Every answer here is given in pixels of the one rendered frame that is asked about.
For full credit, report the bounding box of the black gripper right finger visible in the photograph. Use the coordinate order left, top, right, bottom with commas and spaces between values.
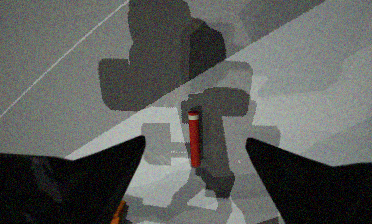
245, 138, 372, 224

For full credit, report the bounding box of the red peg with white band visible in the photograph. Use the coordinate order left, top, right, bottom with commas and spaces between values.
188, 111, 201, 166

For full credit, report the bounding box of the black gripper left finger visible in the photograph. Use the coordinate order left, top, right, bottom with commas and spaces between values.
0, 135, 146, 224

